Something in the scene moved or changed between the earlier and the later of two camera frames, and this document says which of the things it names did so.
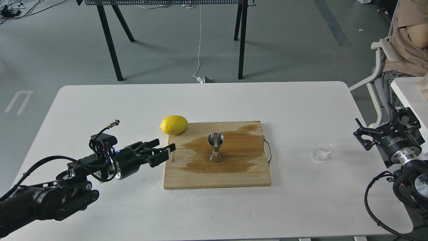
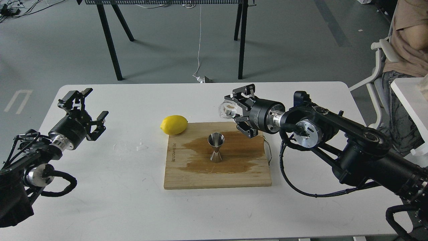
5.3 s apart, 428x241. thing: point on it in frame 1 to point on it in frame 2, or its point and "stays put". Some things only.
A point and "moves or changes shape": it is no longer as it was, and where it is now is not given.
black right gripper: [394, 141] to [265, 114]
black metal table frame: [240, 31] stays put
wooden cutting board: [217, 154] stays put
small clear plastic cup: [323, 151] moves or changes shape
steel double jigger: [215, 140] stays put
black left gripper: [129, 160] to [71, 131]
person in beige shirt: [408, 38] stays put
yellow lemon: [174, 125] stays put
